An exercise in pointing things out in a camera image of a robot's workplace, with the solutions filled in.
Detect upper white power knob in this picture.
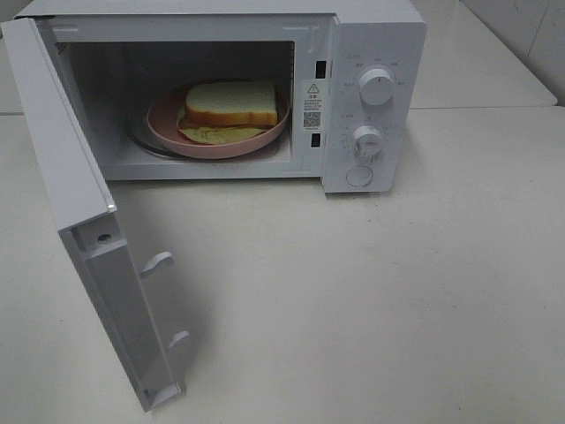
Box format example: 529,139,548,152
358,66,395,106

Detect white warning label sticker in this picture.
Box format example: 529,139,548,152
298,79,328,133

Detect white microwave door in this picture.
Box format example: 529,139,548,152
2,18,185,411

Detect pink round plate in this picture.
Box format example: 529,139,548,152
147,86,291,160

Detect white bread lettuce sandwich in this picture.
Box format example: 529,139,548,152
177,80,279,145

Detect glass microwave turntable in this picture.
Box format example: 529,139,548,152
125,128,291,163

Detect round white door button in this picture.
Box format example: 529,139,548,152
346,166,373,187

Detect lower white timer knob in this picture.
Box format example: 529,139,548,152
351,125,383,157

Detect white microwave oven body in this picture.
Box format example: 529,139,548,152
9,1,426,193

